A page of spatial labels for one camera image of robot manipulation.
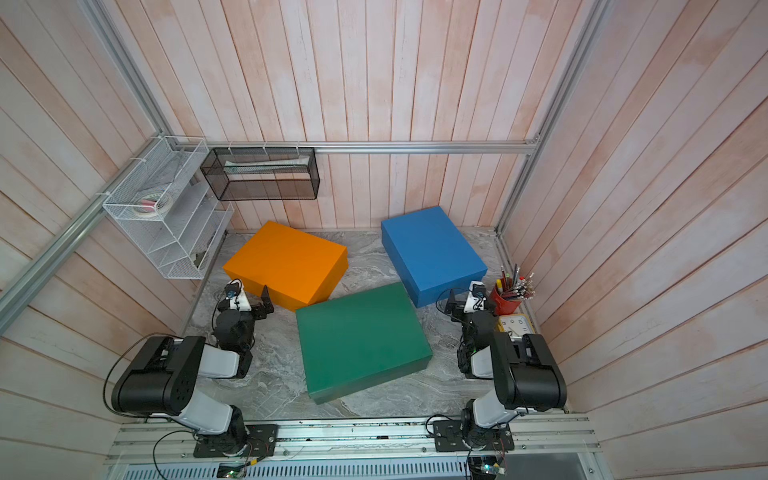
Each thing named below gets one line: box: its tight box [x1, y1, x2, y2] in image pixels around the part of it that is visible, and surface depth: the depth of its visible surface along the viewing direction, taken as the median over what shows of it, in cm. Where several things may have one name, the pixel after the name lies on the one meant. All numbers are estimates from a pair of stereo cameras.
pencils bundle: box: [495, 263, 536, 300], surface depth 92 cm
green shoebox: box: [296, 282, 433, 405], surface depth 79 cm
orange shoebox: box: [222, 221, 349, 312], surface depth 95 cm
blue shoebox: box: [381, 206, 488, 308], surface depth 100 cm
